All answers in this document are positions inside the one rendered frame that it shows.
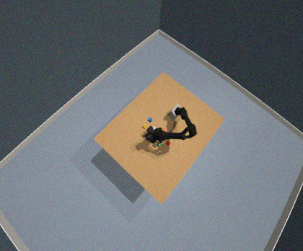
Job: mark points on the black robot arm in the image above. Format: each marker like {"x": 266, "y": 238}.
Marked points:
{"x": 159, "y": 134}

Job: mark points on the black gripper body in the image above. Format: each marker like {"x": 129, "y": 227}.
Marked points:
{"x": 150, "y": 129}

